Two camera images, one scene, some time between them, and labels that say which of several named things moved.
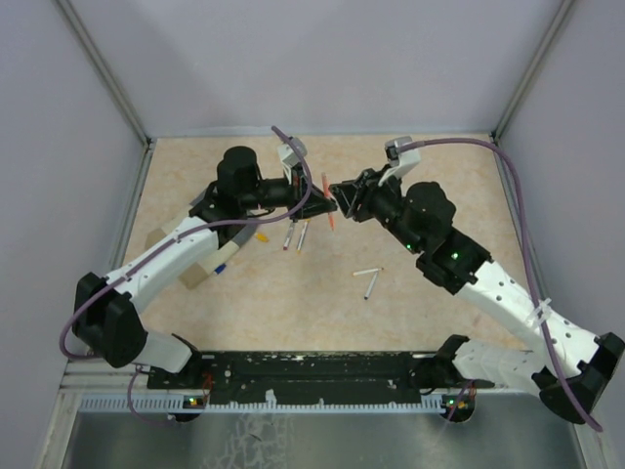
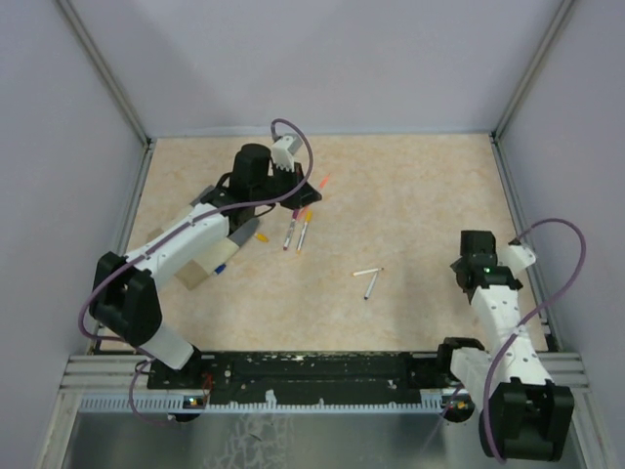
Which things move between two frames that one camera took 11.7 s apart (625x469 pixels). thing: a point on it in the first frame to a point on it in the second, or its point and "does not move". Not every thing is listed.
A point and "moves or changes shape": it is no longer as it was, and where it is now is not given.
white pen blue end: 370,285 does not move
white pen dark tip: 367,272 does not move
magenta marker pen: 288,237 does not move
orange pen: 327,193 moves or changes shape
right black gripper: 356,195 to 456,265
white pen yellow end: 303,234 does not move
